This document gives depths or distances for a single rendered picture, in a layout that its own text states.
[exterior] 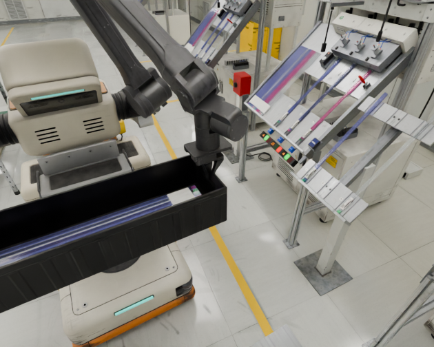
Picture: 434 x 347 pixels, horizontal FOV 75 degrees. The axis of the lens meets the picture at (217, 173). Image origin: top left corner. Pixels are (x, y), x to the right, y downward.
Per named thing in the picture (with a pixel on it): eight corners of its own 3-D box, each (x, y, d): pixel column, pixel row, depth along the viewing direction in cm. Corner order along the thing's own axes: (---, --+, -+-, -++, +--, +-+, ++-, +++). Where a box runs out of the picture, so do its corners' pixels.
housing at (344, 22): (408, 62, 141) (403, 42, 132) (339, 40, 177) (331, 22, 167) (421, 49, 140) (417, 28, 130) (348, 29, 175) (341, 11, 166)
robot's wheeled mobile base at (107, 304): (63, 254, 181) (48, 228, 165) (158, 219, 204) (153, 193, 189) (76, 360, 134) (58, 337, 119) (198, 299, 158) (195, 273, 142)
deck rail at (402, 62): (310, 160, 152) (305, 155, 148) (307, 158, 153) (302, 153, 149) (418, 56, 138) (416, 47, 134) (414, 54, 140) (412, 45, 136)
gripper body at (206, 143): (233, 151, 68) (233, 124, 64) (194, 164, 65) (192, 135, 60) (220, 140, 73) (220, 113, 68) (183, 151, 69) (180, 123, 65)
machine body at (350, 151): (322, 228, 202) (346, 157, 164) (270, 172, 253) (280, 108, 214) (388, 203, 222) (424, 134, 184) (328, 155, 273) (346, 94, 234)
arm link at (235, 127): (202, 63, 58) (172, 89, 56) (245, 76, 52) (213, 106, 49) (218, 108, 67) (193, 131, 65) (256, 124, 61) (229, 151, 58)
